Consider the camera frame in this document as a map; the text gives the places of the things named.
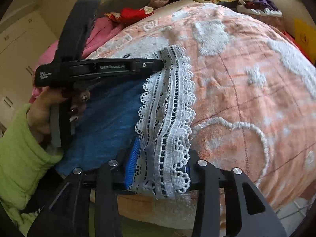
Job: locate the person's left forearm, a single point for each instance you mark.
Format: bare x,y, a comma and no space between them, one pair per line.
22,158

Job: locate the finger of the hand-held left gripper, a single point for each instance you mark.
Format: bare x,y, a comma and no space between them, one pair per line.
148,65

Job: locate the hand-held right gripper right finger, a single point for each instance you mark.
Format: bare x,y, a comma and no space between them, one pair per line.
200,175

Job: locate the cream wardrobe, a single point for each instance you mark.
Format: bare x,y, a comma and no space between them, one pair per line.
19,54

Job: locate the yellow bag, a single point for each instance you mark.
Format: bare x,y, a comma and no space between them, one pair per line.
305,37

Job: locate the blue denim pants lace trim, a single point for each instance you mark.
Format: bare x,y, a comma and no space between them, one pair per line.
98,128

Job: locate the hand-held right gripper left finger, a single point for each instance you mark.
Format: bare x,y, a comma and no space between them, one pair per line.
132,165

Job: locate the pink duvet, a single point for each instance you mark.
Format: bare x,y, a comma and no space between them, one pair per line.
98,37

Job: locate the red floral cloth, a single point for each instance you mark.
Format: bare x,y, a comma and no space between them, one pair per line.
130,13

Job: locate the purple clothes heap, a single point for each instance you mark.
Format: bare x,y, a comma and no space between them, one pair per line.
261,5

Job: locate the peach floral blanket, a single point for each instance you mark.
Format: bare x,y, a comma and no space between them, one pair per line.
246,79

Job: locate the mauve fuzzy cloth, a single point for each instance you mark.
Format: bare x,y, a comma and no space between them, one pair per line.
160,0

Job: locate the person's left hand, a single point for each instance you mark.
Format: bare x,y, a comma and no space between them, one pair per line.
39,108

